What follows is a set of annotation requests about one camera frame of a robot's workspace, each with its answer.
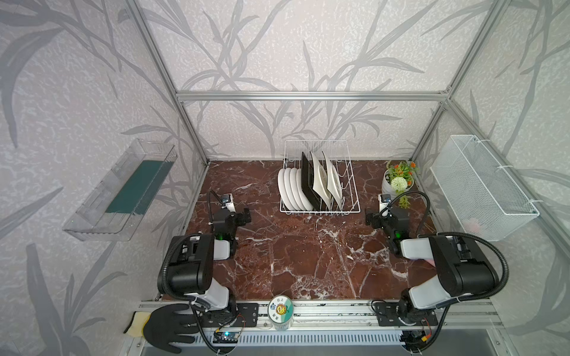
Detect square floral plate black rim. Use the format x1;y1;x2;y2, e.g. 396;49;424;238
301;153;322;212

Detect square white plate black rim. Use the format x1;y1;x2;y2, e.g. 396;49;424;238
311;151;332;211

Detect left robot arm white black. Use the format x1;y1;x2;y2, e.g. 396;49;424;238
157;208;258;328

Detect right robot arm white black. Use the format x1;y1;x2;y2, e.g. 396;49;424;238
365;191;510;326

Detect white pot artificial flowers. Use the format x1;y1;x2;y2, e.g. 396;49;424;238
381;161;418;200

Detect round white plate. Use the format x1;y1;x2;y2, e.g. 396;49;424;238
278;169;290;209
296;169;313;212
284;168;298;212
289;168;305;212

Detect square white plate rear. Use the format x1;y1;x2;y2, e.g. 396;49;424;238
324;154;343;211

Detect pink object in basket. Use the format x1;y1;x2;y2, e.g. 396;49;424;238
462;217;482;235

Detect round tape roll green label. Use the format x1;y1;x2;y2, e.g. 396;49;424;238
267;295;294;330

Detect left green circuit board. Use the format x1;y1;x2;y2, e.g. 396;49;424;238
212;330;240;345

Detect black glove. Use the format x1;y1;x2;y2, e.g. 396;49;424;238
142;303;199;354

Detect yellow sponge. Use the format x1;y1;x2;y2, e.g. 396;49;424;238
123;311;151;338

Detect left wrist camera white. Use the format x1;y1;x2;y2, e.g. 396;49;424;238
221;194;236;212

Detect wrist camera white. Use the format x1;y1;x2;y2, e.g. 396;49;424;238
379;194;392;217
221;194;236;212

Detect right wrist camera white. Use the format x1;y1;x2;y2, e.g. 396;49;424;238
379;194;392;217

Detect white wire dish rack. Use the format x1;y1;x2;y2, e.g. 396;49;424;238
279;140;360;216

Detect white mesh wall basket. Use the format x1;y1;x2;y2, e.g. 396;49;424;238
430;135;540;242

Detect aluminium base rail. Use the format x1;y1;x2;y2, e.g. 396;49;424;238
119;299;509;356

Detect right circuit board wires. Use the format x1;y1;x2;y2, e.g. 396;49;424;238
399;328;435;352

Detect clear plastic wall shelf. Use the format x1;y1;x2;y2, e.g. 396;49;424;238
63;139;178;242

